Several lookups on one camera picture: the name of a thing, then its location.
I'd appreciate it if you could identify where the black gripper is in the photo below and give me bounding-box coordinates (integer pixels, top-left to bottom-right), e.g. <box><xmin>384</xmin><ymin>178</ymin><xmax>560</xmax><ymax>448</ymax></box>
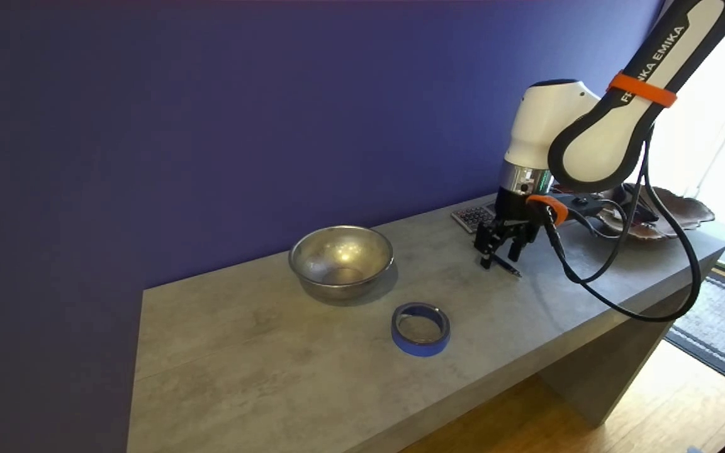
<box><xmin>478</xmin><ymin>188</ymin><xmax>538</xmax><ymax>268</ymax></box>

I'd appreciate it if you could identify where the black pen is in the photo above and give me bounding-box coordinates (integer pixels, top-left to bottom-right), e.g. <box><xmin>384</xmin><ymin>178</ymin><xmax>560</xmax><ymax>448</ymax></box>
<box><xmin>493</xmin><ymin>254</ymin><xmax>521</xmax><ymax>277</ymax></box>

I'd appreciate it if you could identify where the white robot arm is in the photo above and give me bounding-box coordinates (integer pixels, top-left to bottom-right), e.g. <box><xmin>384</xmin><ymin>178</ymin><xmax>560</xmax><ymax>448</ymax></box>
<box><xmin>474</xmin><ymin>0</ymin><xmax>725</xmax><ymax>267</ymax></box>

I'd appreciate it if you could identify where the brown wooden tray bowl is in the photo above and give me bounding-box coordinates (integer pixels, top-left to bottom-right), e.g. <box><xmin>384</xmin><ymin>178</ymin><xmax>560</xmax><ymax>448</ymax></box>
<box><xmin>596</xmin><ymin>183</ymin><xmax>715</xmax><ymax>242</ymax></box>

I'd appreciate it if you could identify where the silver metal bowl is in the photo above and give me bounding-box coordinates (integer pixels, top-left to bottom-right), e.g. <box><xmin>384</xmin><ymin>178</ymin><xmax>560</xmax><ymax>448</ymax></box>
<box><xmin>287</xmin><ymin>224</ymin><xmax>396</xmax><ymax>303</ymax></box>

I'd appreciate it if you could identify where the grey calculator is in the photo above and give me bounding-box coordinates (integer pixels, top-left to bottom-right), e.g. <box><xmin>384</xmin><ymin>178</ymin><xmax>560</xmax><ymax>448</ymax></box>
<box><xmin>450</xmin><ymin>204</ymin><xmax>496</xmax><ymax>234</ymax></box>

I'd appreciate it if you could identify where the blue tape roll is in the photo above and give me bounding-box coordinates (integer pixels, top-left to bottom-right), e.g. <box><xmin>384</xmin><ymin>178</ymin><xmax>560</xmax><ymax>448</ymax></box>
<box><xmin>390</xmin><ymin>301</ymin><xmax>450</xmax><ymax>356</ymax></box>

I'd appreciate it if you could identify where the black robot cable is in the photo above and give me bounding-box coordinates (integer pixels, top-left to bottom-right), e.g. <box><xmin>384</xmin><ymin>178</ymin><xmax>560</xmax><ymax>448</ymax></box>
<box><xmin>536</xmin><ymin>132</ymin><xmax>706</xmax><ymax>325</ymax></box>

